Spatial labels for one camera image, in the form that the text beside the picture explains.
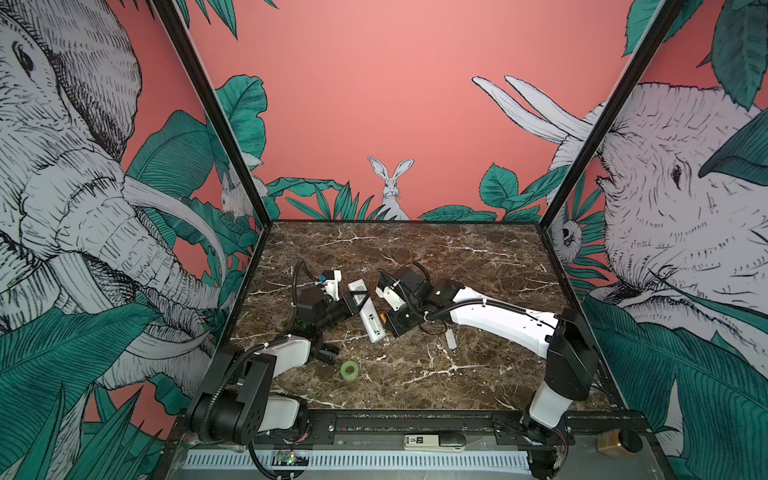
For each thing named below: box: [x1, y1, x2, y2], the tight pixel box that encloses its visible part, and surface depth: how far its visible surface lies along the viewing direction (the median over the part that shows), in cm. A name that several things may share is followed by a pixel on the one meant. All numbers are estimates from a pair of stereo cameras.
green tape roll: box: [340, 360, 359, 381], surface depth 85 cm
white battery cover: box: [445, 328, 457, 349], surface depth 92 cm
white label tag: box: [404, 434, 440, 450], surface depth 71 cm
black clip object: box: [316, 343, 340, 366], surface depth 87 cm
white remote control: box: [348, 279, 386, 344], surface depth 85 cm
